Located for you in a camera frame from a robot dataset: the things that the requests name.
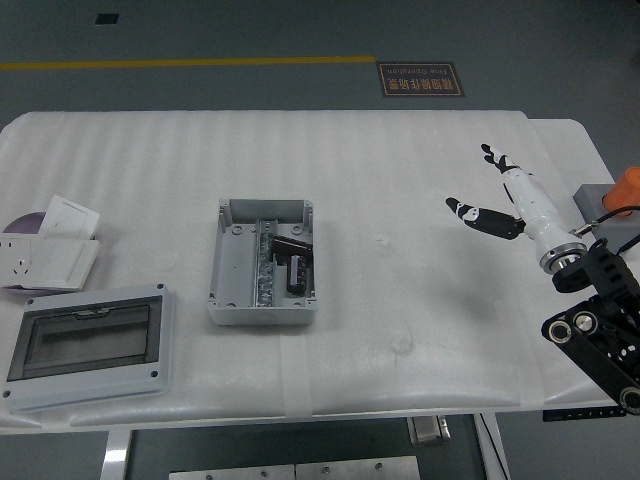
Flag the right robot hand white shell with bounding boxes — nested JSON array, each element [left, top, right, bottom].
[[445, 143, 585, 260]]

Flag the grey plastic junction box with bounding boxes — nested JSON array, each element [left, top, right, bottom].
[[207, 198, 320, 327]]

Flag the grey block base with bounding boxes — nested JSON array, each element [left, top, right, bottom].
[[573, 183, 640, 257]]

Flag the orange cylinder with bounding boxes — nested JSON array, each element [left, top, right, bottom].
[[602, 167, 640, 215]]

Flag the black floor sign orange text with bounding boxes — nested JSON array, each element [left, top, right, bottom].
[[375, 61, 467, 99]]

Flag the white foam mat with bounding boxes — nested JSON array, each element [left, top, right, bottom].
[[0, 109, 621, 430]]

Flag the black table control panel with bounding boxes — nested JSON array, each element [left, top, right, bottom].
[[542, 407, 627, 423]]

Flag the white table leg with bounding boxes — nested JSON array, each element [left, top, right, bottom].
[[472, 413, 512, 480], [101, 428, 134, 480]]

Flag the grey metal plate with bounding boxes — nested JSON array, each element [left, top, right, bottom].
[[168, 464, 297, 480], [294, 455, 422, 480]]

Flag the grey cover with clear window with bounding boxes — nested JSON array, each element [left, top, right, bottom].
[[1, 283, 177, 414]]

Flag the purple disc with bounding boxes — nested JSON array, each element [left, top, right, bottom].
[[1, 212, 50, 236]]

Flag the metal bracket under table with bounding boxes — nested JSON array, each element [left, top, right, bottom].
[[407, 416, 452, 447]]

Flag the metal rail strip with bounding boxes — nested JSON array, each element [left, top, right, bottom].
[[249, 218, 278, 308]]

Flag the white wall switch panel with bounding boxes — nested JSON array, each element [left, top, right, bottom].
[[2, 238, 102, 293]]

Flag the white wall socket panel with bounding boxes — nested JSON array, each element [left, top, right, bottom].
[[0, 234, 42, 289]]

